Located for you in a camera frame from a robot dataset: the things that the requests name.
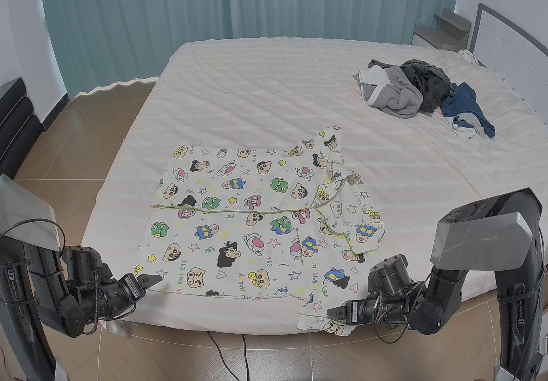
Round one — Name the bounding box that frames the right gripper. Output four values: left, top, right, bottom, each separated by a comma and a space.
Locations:
342, 297, 388, 324

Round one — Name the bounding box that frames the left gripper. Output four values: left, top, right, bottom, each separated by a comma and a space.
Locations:
98, 273, 148, 308

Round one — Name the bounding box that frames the white printed pyjama top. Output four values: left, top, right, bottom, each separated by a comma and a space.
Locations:
137, 126, 386, 336

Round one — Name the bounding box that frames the bed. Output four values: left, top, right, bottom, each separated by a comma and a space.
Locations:
81, 3, 548, 337

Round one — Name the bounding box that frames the black chest of drawers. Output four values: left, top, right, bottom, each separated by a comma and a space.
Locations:
0, 77, 43, 196

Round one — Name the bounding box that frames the grey garment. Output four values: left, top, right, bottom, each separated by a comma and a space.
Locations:
352, 64, 422, 118

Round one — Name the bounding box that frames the dark blue garment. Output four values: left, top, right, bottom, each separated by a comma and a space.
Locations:
440, 82, 496, 140

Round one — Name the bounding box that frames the black garment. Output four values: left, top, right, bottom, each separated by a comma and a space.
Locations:
369, 58, 456, 113

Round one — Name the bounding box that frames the grey bedside table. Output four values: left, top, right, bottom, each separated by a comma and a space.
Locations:
413, 8, 472, 50

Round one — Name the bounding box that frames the black cable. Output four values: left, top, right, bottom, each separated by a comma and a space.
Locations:
241, 333, 251, 381
0, 219, 65, 260
372, 323, 412, 344
207, 330, 234, 381

